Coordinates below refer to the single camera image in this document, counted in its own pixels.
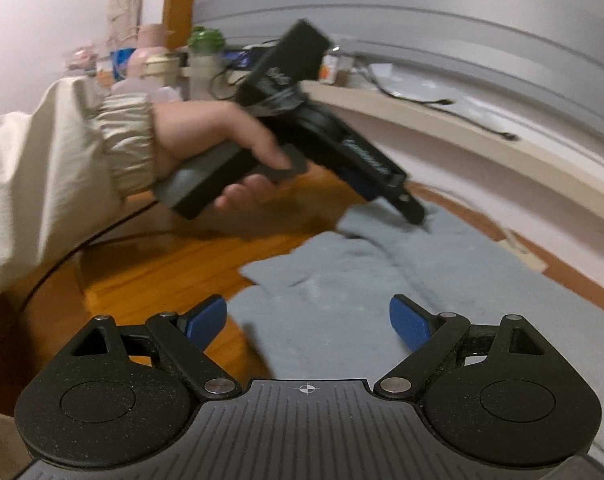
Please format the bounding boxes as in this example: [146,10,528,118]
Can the person's left hand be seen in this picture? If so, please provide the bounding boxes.
[149,100,295,212]

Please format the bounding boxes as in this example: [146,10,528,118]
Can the wooden window frame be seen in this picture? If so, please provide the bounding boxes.
[162,0,199,56]

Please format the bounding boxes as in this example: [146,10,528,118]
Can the beige curtain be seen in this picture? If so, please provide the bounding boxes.
[106,0,145,53]

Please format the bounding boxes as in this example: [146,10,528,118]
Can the grey sweatshirt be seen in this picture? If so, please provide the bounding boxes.
[229,200,604,466]

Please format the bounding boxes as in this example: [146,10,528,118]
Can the pink bottle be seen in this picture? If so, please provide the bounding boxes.
[127,24,167,81]

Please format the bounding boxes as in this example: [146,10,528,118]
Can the beige windowsill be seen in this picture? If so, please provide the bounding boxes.
[182,50,604,233]

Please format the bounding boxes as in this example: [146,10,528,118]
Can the cream cup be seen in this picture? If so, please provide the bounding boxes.
[146,55,181,90]

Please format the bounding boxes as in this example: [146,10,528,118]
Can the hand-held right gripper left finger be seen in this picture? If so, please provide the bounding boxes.
[67,295,244,402]

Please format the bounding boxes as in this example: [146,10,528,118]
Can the small green potted plant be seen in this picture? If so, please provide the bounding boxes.
[187,25,227,102]

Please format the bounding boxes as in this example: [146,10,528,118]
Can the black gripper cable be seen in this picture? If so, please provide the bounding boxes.
[0,200,193,366]

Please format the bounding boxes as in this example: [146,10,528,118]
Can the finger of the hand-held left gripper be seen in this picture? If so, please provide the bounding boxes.
[341,166,384,204]
[381,184,426,227]

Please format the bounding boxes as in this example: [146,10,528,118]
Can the grey window blinds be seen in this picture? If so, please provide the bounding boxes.
[192,0,604,173]

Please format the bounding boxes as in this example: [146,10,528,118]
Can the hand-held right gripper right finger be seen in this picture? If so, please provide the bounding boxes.
[374,294,550,402]

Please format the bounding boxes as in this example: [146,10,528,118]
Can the orange white small container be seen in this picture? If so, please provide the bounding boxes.
[319,54,355,86]

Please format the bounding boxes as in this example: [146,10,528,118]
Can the beige socket plate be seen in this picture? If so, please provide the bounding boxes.
[499,229,545,275]

